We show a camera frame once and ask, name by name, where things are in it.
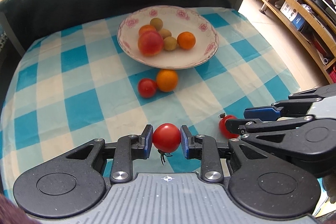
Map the orange mandarin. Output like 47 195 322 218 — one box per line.
177 31 196 50
156 69 178 92
138 24 157 36

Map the blue white checkered tablecloth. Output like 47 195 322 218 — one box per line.
1 7 314 198

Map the wooden tv shelf unit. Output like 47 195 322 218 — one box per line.
260 0 335 84

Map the white floral porcelain plate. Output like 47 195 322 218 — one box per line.
117 6 219 69

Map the red cherry tomato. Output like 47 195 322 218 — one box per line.
219 113 239 139
137 78 157 98
153 123 181 153

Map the white blue box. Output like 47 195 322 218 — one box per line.
280 2 305 31

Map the brown longan fruit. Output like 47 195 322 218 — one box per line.
158 28 171 39
150 18 163 31
163 36 178 51

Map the large red yellow apple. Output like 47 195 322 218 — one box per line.
138 31 164 56

